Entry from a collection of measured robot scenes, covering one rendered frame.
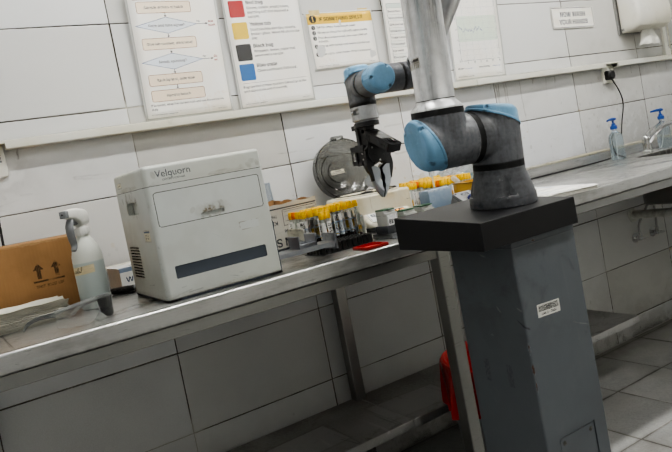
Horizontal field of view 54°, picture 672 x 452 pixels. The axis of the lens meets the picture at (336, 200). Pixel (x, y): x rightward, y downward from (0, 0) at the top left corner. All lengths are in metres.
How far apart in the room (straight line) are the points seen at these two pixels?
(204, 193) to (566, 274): 0.83
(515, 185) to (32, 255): 1.15
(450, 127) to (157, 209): 0.65
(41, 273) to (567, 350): 1.24
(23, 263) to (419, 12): 1.09
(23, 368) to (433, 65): 1.00
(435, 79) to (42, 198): 1.19
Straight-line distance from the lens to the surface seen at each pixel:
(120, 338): 1.41
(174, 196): 1.47
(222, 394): 2.25
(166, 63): 2.19
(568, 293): 1.56
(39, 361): 1.39
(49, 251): 1.75
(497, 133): 1.47
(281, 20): 2.38
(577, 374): 1.60
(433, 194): 1.96
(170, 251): 1.47
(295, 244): 1.62
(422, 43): 1.43
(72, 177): 2.08
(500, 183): 1.48
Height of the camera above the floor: 1.10
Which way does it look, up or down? 3 degrees down
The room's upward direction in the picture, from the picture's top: 11 degrees counter-clockwise
